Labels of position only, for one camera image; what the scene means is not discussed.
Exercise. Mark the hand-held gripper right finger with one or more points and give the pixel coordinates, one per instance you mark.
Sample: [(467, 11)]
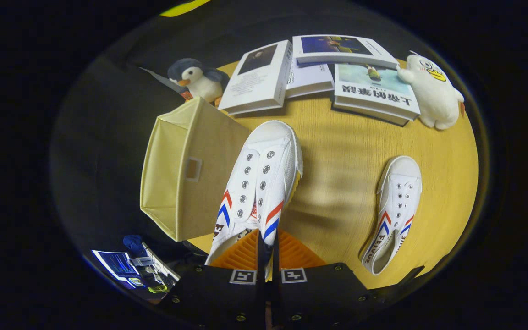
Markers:
[(319, 293)]

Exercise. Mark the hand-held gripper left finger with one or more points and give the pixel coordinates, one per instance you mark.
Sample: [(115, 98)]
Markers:
[(218, 293)]

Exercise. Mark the white striped canvas shoe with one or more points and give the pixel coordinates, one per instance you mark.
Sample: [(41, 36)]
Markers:
[(397, 206), (268, 174)]

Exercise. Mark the beige fabric storage box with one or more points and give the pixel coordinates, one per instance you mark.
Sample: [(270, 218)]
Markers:
[(177, 183)]

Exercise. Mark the small blue object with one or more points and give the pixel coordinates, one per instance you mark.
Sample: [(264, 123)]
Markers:
[(134, 245)]

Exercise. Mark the blue lit screen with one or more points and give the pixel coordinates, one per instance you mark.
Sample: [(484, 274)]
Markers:
[(115, 265)]

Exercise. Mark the book with teal picture cover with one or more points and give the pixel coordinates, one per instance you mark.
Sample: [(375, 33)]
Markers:
[(374, 94)]

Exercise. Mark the grey penguin plush toy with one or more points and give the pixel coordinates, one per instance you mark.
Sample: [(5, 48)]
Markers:
[(200, 82)]

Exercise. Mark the white book with portrait cover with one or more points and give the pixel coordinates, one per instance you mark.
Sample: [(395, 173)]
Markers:
[(255, 85)]

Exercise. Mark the plain white book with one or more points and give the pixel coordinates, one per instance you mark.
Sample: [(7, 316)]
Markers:
[(310, 78)]

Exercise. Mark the white duck plush toy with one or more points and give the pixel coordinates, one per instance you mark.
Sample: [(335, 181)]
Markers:
[(433, 96)]

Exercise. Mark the book with blue picture cover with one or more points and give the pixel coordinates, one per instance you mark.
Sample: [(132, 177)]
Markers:
[(342, 49)]

